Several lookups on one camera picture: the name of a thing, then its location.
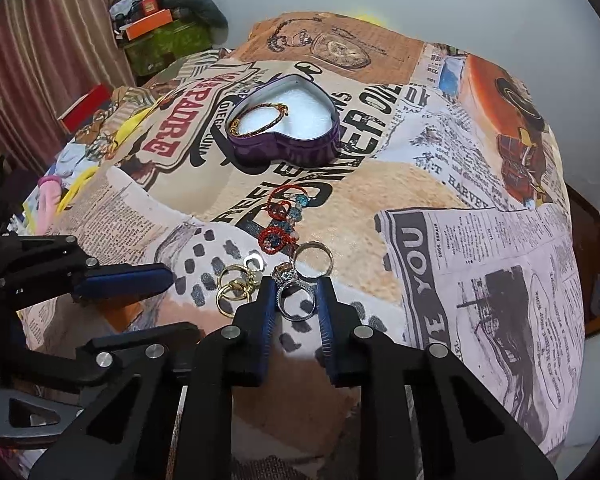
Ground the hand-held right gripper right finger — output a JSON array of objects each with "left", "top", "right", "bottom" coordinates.
[{"left": 316, "top": 276, "right": 559, "bottom": 480}]

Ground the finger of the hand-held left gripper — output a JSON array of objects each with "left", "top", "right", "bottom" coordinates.
[
  {"left": 0, "top": 234, "right": 177, "bottom": 307},
  {"left": 0, "top": 322, "right": 202, "bottom": 442}
]

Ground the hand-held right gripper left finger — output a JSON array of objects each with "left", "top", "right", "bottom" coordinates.
[{"left": 27, "top": 276, "right": 281, "bottom": 480}]

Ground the silver ring with stone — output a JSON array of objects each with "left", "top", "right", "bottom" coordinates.
[{"left": 272, "top": 262, "right": 317, "bottom": 322}]

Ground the pink cloth item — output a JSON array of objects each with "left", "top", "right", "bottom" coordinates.
[{"left": 36, "top": 174, "right": 62, "bottom": 228}]

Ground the red beaded heart earring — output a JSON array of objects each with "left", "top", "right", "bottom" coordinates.
[
  {"left": 256, "top": 219, "right": 302, "bottom": 257},
  {"left": 266, "top": 183, "right": 312, "bottom": 222}
]

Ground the red flat box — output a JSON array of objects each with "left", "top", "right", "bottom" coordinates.
[{"left": 59, "top": 83, "right": 115, "bottom": 134}]

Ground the yellow band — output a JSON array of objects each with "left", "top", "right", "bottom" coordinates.
[{"left": 55, "top": 106, "right": 152, "bottom": 212}]

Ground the purple heart-shaped tin box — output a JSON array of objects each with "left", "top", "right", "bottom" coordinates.
[{"left": 224, "top": 74, "right": 341, "bottom": 166}]

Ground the striped brown curtain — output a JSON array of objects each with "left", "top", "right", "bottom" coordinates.
[{"left": 0, "top": 0, "right": 137, "bottom": 177}]

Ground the printed blanket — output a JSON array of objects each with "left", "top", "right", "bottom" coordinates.
[{"left": 17, "top": 10, "right": 589, "bottom": 480}]

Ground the white foam insert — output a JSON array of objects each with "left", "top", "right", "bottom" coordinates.
[{"left": 239, "top": 80, "right": 334, "bottom": 140}]

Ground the orange box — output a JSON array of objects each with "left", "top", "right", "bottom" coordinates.
[{"left": 124, "top": 8, "right": 174, "bottom": 41}]

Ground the green patterned box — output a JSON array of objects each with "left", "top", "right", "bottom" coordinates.
[{"left": 122, "top": 21, "right": 214, "bottom": 77}]

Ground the wooden furniture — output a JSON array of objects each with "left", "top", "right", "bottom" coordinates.
[{"left": 564, "top": 184, "right": 600, "bottom": 337}]

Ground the grey cloth bundle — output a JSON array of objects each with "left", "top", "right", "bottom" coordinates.
[{"left": 166, "top": 0, "right": 230, "bottom": 44}]

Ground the gold hoop ring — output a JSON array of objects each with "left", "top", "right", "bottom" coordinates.
[
  {"left": 219, "top": 265, "right": 251, "bottom": 294},
  {"left": 215, "top": 285, "right": 254, "bottom": 317}
]

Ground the plain silver ring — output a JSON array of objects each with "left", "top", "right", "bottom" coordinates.
[{"left": 294, "top": 241, "right": 334, "bottom": 279}]

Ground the gold and red bracelet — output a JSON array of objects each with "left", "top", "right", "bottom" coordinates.
[{"left": 228, "top": 102, "right": 290, "bottom": 137}]

